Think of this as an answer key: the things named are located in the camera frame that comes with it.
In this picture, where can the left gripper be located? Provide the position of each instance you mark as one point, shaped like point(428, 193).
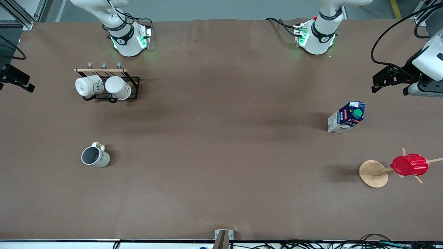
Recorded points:
point(407, 70)

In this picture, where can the blue white milk carton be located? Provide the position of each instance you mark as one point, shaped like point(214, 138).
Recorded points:
point(341, 121)

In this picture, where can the grey ceramic mug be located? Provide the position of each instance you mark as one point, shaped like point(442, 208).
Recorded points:
point(100, 160)

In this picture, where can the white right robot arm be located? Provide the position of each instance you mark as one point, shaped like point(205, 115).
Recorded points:
point(126, 45)

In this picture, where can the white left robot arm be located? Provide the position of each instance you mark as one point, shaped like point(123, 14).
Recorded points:
point(318, 41)

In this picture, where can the red plastic cup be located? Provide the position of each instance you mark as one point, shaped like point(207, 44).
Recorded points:
point(410, 165)

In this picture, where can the white mug with flat base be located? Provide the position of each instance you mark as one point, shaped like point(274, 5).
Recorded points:
point(84, 86)

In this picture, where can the wooden mug tree stand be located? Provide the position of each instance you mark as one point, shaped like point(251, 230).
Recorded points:
point(372, 174)

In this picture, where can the brown table cover sheet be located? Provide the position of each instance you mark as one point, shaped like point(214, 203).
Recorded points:
point(221, 173)

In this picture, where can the aluminium frame extrusion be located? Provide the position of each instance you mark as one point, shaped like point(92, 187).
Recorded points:
point(419, 21)
point(24, 22)

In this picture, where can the metal bracket with post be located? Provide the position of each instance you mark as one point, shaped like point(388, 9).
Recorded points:
point(223, 238)

